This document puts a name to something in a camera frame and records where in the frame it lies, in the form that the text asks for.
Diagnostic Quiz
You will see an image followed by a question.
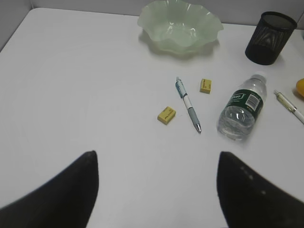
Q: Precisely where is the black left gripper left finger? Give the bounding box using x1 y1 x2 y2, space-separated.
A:
0 151 98 228

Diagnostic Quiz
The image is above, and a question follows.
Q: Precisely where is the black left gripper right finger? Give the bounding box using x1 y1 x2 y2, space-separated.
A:
217 152 304 228

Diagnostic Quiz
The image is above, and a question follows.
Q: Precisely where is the clear water bottle green label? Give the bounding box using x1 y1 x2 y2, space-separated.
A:
217 73 267 141

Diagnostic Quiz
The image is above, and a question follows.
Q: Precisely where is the yellow mango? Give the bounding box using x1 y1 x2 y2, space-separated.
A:
296 78 304 97

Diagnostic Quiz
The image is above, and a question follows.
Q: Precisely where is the blue grey click pen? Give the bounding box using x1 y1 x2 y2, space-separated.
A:
175 77 201 133

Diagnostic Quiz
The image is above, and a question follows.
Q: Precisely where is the beige white click pen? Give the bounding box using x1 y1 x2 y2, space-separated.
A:
274 90 304 124

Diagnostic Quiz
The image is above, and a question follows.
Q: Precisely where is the yellow eraser far left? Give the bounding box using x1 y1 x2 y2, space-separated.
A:
157 106 176 125

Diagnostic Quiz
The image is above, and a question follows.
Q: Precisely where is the yellow eraser near bowl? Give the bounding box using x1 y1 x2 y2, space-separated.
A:
199 78 212 94

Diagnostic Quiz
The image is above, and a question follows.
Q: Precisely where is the black mesh pen holder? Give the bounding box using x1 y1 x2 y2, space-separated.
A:
245 11 297 66

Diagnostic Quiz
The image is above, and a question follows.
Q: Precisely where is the pale green wavy glass bowl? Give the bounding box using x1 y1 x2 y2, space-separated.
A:
137 0 224 55

